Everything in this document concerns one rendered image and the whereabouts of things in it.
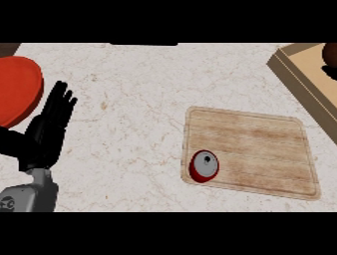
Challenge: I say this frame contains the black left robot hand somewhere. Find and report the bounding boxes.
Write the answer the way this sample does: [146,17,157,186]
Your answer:
[0,80,80,173]

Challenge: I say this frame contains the wooden cutting board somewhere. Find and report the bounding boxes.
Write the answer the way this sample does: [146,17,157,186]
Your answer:
[179,106,324,202]

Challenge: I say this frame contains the cardboard box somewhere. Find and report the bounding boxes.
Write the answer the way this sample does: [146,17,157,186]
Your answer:
[266,43,337,164]

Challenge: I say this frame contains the red round plate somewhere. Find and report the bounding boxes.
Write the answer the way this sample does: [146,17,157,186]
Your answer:
[0,55,46,134]

